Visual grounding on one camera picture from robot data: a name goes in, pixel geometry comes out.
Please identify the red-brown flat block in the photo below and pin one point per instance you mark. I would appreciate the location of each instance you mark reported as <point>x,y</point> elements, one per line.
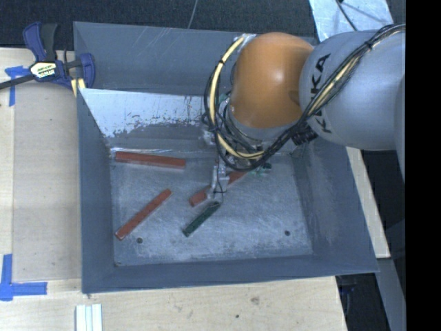
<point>198,197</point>
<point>143,214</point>
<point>150,159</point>

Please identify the dark green flat block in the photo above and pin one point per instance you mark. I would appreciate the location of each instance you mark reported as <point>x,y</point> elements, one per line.
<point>200,219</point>

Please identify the grey metal bin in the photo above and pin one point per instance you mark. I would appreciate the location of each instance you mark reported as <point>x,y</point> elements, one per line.
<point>248,226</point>

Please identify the pale wood flat board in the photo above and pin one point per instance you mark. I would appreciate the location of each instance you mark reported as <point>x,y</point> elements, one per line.
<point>44,185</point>

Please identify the black cylinder on white bracket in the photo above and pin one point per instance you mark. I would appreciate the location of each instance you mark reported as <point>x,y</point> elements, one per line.
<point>303,137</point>

